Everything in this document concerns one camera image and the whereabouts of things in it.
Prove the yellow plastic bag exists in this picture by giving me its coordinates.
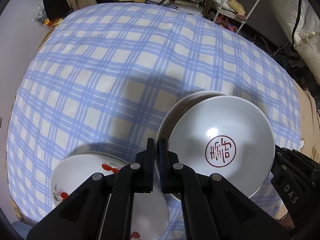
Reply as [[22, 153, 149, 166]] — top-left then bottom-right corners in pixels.
[[42, 18, 63, 28]]

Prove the beige blanket under tablecloth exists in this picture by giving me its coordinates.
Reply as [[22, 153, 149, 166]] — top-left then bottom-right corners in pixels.
[[274, 82, 320, 221]]

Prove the white utility cart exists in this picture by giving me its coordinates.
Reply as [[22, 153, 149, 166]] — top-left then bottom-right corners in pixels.
[[213, 0, 260, 34]]

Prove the red bowl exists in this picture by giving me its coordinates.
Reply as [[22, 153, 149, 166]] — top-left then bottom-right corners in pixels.
[[168, 95, 275, 197]]

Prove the large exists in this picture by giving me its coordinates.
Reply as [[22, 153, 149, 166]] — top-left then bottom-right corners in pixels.
[[49, 152, 170, 240]]

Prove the cream duvet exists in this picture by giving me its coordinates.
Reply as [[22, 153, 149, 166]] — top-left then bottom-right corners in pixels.
[[268, 0, 319, 83]]

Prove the plain white bowl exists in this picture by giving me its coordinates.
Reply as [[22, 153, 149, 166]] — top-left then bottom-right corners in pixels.
[[155, 90, 227, 185]]

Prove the blue white checked tablecloth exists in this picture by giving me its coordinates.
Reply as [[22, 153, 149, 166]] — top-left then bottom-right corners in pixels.
[[7, 3, 300, 225]]

